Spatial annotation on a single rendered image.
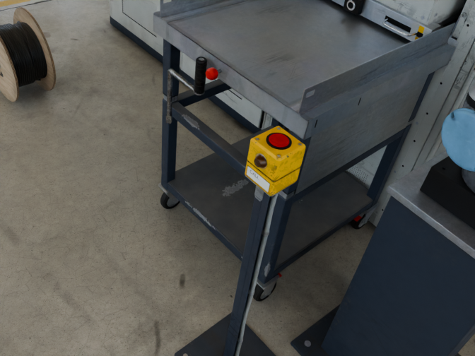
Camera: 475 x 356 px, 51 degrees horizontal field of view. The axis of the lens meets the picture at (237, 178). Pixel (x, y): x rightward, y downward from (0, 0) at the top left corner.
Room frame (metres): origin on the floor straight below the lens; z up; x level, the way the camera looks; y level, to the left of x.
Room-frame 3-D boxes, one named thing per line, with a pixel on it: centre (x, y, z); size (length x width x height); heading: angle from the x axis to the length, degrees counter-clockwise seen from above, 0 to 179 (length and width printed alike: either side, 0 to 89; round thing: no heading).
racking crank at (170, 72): (1.22, 0.19, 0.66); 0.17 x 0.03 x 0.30; 47
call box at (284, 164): (0.75, -0.07, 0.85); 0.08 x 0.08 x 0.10; 48
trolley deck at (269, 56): (1.40, -0.14, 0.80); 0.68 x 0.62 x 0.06; 138
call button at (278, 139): (0.75, -0.07, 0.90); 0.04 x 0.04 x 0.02
